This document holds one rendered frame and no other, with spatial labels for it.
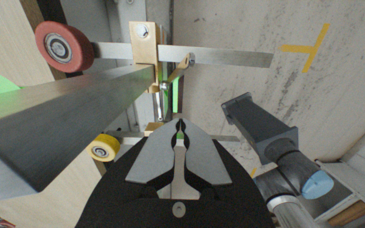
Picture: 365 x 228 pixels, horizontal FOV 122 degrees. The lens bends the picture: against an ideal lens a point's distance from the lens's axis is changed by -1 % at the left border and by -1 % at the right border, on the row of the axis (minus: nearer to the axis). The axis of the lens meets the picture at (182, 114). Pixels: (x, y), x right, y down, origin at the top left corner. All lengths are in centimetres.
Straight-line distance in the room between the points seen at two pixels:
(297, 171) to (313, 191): 9
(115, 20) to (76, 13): 15
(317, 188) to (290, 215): 18
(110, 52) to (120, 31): 26
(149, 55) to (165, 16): 20
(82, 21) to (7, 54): 18
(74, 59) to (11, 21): 11
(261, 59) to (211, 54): 11
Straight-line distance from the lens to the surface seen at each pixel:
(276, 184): 83
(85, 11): 49
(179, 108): 46
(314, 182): 82
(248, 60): 30
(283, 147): 90
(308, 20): 156
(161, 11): 44
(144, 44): 26
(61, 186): 67
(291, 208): 80
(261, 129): 95
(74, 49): 28
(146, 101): 57
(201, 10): 117
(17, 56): 38
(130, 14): 55
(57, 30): 30
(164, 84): 27
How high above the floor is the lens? 112
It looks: 62 degrees down
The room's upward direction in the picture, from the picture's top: 180 degrees clockwise
